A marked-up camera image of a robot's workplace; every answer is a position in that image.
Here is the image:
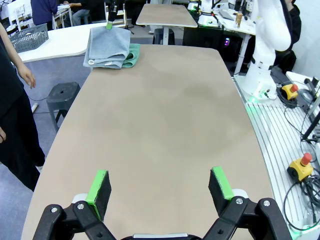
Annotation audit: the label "green terry towel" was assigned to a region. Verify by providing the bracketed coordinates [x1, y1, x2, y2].
[121, 43, 141, 69]

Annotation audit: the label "white robot base green lights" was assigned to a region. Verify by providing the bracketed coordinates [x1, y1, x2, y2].
[186, 0, 218, 28]

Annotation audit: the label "person in black clothes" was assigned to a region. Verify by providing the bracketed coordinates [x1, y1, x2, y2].
[0, 34, 46, 192]

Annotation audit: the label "person's left forearm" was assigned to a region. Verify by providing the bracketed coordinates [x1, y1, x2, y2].
[0, 22, 25, 73]

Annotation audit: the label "seated person in jeans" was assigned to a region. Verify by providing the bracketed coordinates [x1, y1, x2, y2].
[62, 0, 91, 26]

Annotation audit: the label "grey plastic basket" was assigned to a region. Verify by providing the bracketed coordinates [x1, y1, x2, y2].
[9, 23, 50, 53]

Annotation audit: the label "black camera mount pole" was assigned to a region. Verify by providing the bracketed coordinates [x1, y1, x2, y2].
[299, 76, 320, 143]

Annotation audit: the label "person's left hand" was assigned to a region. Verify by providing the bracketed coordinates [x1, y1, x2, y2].
[16, 62, 37, 90]

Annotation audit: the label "person in black hoodie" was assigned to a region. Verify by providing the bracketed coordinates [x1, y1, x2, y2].
[274, 0, 302, 73]

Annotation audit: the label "grey-blue terry towel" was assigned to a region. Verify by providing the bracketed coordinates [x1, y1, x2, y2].
[82, 26, 131, 70]

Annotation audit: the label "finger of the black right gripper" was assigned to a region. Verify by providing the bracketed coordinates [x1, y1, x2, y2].
[106, 0, 118, 30]

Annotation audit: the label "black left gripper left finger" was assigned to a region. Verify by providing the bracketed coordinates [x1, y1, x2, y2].
[32, 169, 118, 240]

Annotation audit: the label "white office desk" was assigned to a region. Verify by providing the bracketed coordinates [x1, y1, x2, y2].
[214, 9, 257, 75]

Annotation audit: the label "black computer tower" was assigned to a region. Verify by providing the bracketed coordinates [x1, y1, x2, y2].
[217, 33, 242, 62]

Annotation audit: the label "black stool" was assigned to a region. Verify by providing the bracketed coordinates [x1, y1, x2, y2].
[152, 28, 176, 46]

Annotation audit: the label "person in dark blue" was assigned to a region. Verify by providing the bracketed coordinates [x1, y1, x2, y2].
[30, 0, 59, 31]

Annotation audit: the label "brown work table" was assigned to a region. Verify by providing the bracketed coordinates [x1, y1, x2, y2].
[136, 3, 199, 46]

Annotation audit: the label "dark grey plastic stool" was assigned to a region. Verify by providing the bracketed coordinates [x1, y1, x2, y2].
[46, 82, 81, 133]

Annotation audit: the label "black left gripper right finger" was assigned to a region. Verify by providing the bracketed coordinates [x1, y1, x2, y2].
[203, 166, 292, 240]

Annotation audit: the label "white slotted mounting platform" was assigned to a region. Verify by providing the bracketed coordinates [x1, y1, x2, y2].
[232, 72, 320, 237]

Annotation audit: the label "yellow emergency stop button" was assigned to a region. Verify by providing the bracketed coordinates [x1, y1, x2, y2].
[286, 152, 314, 183]
[281, 83, 300, 101]

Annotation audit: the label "small wooden object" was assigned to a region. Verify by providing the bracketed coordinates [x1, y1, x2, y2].
[234, 12, 244, 28]

